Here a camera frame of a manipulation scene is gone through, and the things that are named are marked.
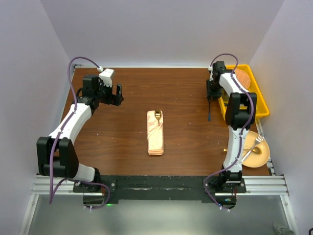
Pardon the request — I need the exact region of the blue handled utensil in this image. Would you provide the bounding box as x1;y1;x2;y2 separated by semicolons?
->
208;99;211;121

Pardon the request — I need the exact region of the gold spoon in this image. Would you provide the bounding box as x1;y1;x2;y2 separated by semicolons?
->
154;110;162;125
222;146;263;155

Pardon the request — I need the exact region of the purple cable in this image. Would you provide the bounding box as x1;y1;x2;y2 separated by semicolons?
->
48;56;112;210
204;53;255;213

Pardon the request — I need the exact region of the yellow plastic tray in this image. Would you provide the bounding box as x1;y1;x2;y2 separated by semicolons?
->
218;64;270;119

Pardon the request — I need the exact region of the peach satin napkin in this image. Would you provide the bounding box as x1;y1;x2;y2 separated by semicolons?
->
147;110;164;156

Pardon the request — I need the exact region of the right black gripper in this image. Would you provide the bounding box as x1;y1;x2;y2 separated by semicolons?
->
206;79;223;101

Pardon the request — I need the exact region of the silver fork on plate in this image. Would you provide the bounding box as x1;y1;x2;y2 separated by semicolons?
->
242;133;266;162

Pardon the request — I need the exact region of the woven orange round plate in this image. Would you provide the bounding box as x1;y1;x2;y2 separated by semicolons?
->
234;69;251;90

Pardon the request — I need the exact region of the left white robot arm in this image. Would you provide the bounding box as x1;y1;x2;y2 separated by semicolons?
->
36;69;124;193

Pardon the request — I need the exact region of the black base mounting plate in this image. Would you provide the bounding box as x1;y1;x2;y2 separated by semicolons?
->
72;175;247;208

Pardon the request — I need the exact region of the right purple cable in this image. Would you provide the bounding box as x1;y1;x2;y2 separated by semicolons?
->
204;53;255;213

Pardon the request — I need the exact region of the aluminium rail frame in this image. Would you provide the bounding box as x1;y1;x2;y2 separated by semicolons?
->
18;117;299;235

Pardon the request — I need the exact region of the gold spoon on plate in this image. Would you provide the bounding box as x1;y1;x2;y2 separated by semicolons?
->
222;146;263;155

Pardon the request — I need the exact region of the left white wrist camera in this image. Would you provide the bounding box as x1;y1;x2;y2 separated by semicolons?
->
98;69;115;88

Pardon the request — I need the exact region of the beige round plate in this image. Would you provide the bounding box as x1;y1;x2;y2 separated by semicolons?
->
242;131;270;168

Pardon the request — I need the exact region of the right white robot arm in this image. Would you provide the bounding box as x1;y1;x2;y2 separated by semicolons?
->
206;61;257;192

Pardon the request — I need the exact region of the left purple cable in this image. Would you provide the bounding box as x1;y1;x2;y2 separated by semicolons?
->
48;56;112;210

